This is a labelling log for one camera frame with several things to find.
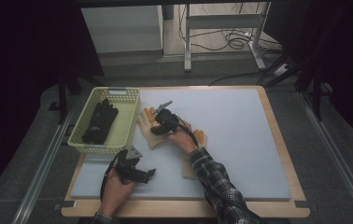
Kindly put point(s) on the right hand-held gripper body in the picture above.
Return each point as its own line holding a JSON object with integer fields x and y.
{"x": 165, "y": 117}

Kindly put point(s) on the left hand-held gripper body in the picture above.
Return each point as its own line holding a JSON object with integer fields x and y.
{"x": 128, "y": 169}

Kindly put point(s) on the pale yellow plastic basket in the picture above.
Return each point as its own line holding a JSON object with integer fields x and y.
{"x": 124, "y": 124}

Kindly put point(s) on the black glove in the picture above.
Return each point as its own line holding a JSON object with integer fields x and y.
{"x": 100, "y": 123}

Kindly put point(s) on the person's right hand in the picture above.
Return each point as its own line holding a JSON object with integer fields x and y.
{"x": 182, "y": 137}

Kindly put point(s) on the person's left hand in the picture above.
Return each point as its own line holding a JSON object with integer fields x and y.
{"x": 115, "y": 193}

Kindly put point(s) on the white foam mat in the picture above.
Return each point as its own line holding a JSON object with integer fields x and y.
{"x": 233, "y": 140}

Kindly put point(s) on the black stand legs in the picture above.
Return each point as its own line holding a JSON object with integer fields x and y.
{"x": 316, "y": 99}
{"x": 62, "y": 99}

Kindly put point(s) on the white cabinet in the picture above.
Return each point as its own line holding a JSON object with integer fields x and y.
{"x": 121, "y": 28}

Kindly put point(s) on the white power strip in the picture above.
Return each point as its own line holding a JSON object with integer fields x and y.
{"x": 281, "y": 70}

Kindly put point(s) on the dark curtain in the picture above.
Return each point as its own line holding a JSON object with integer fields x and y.
{"x": 336, "y": 37}
{"x": 25, "y": 46}

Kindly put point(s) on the aluminium rail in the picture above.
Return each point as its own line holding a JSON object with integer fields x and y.
{"x": 40, "y": 174}
{"x": 336, "y": 155}

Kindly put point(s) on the grey metal desk frame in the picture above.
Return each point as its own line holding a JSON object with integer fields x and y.
{"x": 221, "y": 21}

